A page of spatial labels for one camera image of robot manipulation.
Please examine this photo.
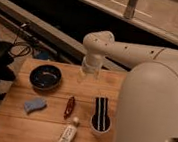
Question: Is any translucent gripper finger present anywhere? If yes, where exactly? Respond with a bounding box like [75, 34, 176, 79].
[93, 71, 100, 82]
[77, 69, 85, 83]

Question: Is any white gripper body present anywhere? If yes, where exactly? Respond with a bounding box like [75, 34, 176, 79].
[81, 54, 103, 74]

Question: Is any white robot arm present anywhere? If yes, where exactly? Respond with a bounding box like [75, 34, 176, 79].
[82, 30, 178, 142]

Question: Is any dark blue bowl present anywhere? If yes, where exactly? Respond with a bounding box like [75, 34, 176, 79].
[29, 64, 62, 91]

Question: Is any white tube with cap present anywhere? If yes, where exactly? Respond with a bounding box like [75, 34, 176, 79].
[57, 117, 80, 142]

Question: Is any black cable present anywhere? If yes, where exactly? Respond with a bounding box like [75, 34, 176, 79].
[7, 19, 45, 61]

